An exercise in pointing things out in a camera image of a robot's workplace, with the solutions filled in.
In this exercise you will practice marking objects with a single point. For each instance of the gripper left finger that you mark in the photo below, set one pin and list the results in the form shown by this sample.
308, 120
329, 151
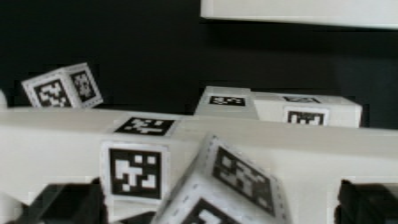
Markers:
70, 204

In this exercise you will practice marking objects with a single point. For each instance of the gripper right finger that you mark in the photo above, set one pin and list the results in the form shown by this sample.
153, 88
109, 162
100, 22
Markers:
368, 203

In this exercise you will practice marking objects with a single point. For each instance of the white chair back frame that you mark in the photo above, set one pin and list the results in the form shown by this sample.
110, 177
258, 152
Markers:
311, 155

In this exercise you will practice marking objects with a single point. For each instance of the white tagged cube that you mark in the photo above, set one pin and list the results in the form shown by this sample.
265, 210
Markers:
64, 88
228, 193

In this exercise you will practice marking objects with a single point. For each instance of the white chair leg block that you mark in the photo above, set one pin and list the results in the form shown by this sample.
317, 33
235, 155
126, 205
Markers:
279, 107

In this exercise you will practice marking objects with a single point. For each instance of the white U-shaped fence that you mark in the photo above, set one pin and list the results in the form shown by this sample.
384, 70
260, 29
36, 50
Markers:
356, 13

